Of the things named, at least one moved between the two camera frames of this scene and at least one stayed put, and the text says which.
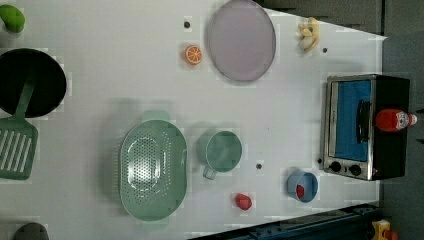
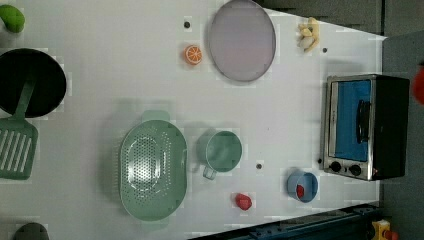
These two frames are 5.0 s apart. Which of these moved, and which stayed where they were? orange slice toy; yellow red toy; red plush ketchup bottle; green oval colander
Moved: red plush ketchup bottle
Stayed: green oval colander; yellow red toy; orange slice toy
